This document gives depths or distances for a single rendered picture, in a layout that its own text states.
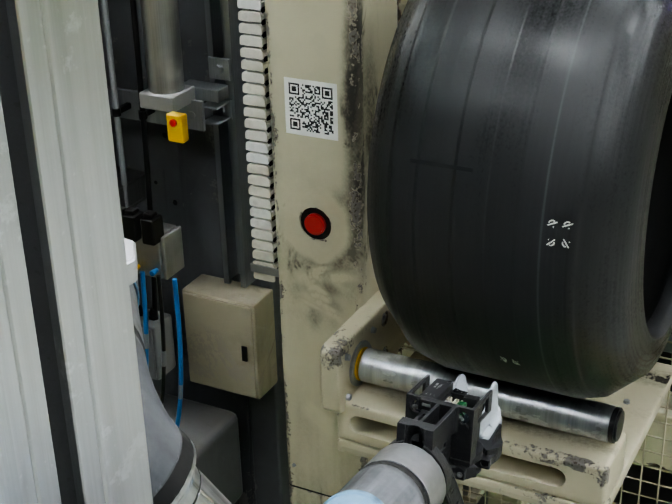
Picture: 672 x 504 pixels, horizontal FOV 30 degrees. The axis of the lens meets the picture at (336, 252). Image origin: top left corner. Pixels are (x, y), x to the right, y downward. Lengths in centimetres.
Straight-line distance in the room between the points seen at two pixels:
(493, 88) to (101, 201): 95
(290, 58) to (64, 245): 123
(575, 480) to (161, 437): 80
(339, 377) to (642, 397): 44
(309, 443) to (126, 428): 143
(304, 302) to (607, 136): 59
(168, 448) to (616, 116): 62
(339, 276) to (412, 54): 42
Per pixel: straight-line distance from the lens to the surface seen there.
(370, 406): 162
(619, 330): 137
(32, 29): 35
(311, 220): 164
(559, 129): 127
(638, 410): 176
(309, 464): 186
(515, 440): 157
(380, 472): 112
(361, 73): 156
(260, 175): 168
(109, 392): 40
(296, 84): 159
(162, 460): 84
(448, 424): 120
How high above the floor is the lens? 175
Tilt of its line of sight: 26 degrees down
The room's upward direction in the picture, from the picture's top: 2 degrees counter-clockwise
